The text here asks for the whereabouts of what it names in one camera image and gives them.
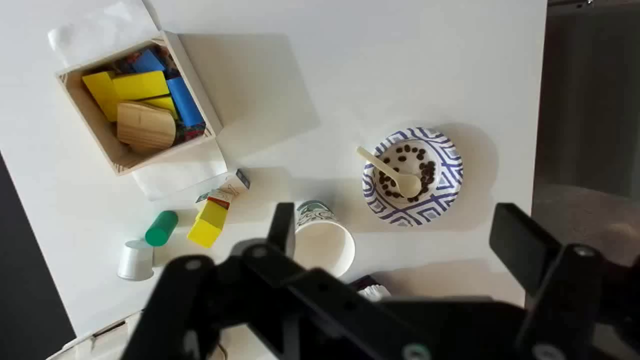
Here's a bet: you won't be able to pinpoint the blue patterned paper bowl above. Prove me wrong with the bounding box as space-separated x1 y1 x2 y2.
361 126 467 229

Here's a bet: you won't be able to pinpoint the white paper sheet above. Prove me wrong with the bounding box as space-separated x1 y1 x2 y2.
47 0 236 202

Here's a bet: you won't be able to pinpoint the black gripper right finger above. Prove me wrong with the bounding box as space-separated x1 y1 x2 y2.
489 202 640 360

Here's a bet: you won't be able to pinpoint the blue small block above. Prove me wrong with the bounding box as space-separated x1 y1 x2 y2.
128 46 168 76

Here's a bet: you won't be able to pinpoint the white packet with blue square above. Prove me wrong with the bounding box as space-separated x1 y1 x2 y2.
197 167 253 206

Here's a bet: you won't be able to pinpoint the green cylinder block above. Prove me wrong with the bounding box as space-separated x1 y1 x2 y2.
145 209 180 249

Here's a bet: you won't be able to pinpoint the patterned paper coffee cup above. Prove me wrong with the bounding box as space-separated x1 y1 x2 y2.
293 198 356 278

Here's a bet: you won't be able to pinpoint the cream plastic spoon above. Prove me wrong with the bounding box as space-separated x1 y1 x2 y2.
356 146 425 200

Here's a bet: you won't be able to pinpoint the blue long block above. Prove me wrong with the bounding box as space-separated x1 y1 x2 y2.
167 76 206 132

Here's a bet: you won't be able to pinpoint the black sofa bench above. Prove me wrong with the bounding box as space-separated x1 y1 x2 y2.
0 153 79 360

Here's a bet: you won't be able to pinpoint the white creamer capsule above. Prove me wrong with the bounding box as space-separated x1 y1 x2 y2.
117 238 157 284

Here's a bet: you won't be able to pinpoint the wooden half-cylinder block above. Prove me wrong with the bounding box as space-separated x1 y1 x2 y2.
117 101 178 153

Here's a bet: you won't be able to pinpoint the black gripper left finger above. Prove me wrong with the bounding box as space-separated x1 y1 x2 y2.
122 202 428 360

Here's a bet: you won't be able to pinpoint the dark coffee beans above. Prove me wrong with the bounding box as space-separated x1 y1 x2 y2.
372 142 438 206

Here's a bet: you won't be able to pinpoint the yellow cuboid block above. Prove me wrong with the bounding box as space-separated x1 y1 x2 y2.
187 198 230 251

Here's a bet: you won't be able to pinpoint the white open box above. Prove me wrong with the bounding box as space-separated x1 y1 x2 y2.
58 29 227 176

